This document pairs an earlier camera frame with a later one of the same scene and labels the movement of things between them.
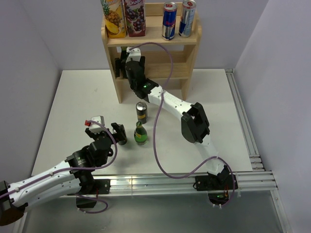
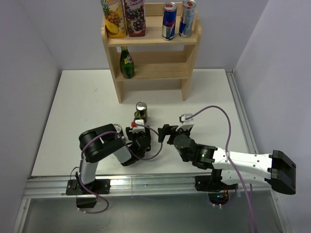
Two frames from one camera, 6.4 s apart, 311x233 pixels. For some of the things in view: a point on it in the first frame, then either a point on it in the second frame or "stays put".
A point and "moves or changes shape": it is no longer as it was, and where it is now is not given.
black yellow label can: [141, 108] stays put
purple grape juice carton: [135, 17] stays put
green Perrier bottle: [140, 134] moves or changes shape
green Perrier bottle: [123, 61] stays put
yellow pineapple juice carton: [115, 18] stays put
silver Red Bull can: [187, 18] stays put
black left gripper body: [95, 136] → [137, 135]
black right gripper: [117, 62] → [167, 129]
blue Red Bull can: [169, 15] stays put
